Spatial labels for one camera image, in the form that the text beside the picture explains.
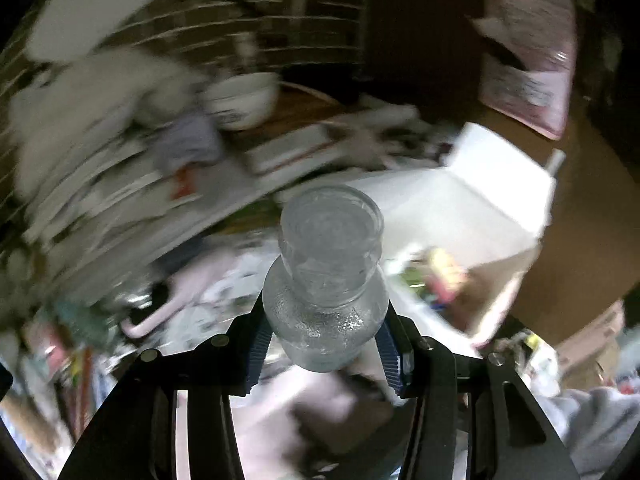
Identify light grey garment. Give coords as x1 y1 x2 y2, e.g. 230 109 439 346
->
537 384 640 478

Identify white paper sheet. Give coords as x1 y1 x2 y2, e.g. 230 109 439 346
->
26 0 162 62

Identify pink hair brush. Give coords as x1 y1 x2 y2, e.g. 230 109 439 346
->
120 252 241 339

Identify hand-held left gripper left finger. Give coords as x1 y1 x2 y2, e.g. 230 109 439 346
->
57 290 274 480

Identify pink printed bag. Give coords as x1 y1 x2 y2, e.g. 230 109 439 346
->
472 0 578 142

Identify brown cardboard box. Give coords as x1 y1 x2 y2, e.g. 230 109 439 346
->
480 105 640 361

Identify white fluffy cloth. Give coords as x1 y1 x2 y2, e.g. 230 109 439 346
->
9 47 203 188

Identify clear bottle with clear cap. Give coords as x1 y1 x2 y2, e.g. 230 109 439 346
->
262 184 390 374

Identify pink cartoon printed box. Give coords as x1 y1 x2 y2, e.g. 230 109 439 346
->
345 121 558 353

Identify white bowl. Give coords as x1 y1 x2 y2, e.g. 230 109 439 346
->
204 72 281 132

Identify stack of books and papers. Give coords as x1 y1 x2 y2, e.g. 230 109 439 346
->
20 120 351 271

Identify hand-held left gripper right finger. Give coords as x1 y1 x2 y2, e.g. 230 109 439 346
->
372 305 583 480

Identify grey cloth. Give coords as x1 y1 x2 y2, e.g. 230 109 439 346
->
150 111 227 173

